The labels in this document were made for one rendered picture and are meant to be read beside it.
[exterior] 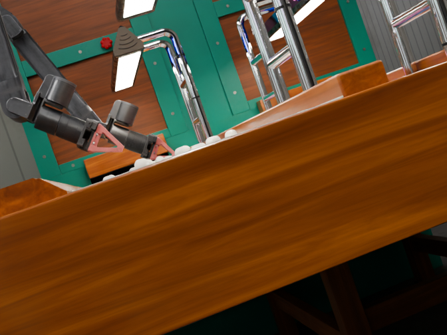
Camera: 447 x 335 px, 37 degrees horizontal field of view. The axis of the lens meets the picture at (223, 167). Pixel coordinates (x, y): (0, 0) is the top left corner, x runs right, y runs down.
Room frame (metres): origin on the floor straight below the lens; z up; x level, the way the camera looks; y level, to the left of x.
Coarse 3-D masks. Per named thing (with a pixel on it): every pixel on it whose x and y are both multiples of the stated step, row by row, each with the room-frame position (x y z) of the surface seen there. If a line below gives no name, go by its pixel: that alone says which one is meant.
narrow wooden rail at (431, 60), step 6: (432, 54) 1.15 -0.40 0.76; (438, 54) 1.12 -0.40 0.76; (444, 54) 1.10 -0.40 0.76; (420, 60) 1.18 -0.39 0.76; (426, 60) 1.16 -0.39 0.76; (432, 60) 1.15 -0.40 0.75; (438, 60) 1.13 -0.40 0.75; (444, 60) 1.11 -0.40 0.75; (420, 66) 1.19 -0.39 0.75; (426, 66) 1.17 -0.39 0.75; (390, 72) 1.31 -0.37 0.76; (396, 72) 1.28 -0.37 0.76; (402, 72) 1.26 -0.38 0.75; (390, 78) 1.31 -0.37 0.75; (396, 78) 1.29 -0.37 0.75
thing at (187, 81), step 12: (144, 36) 1.93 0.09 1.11; (156, 36) 1.94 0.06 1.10; (168, 36) 1.95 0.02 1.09; (144, 48) 2.09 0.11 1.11; (156, 48) 2.10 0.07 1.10; (168, 48) 2.10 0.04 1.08; (180, 48) 1.95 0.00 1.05; (180, 60) 1.95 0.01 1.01; (180, 72) 2.10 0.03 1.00; (180, 84) 2.08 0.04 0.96; (192, 84) 1.95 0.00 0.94; (192, 96) 1.95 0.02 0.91; (192, 108) 2.10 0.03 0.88; (192, 120) 2.10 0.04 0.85; (204, 120) 1.95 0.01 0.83; (204, 132) 1.95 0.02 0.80
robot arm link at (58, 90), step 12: (48, 84) 1.53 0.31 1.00; (60, 84) 1.52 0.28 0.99; (72, 84) 1.53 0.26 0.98; (36, 96) 1.51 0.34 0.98; (48, 96) 1.52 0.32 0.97; (60, 96) 1.52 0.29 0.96; (72, 96) 1.55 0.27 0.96; (12, 108) 1.49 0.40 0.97; (24, 108) 1.49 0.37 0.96; (36, 108) 1.54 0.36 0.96
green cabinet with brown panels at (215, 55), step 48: (0, 0) 2.44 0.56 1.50; (48, 0) 2.46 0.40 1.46; (96, 0) 2.49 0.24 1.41; (192, 0) 2.55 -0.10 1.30; (240, 0) 2.57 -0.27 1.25; (336, 0) 2.65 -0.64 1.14; (48, 48) 2.45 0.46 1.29; (96, 48) 2.47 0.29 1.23; (192, 48) 2.54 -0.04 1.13; (240, 48) 2.57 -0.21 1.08; (336, 48) 2.64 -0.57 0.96; (96, 96) 2.47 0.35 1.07; (144, 96) 2.50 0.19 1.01; (240, 96) 2.55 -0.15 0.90; (48, 144) 2.42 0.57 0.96
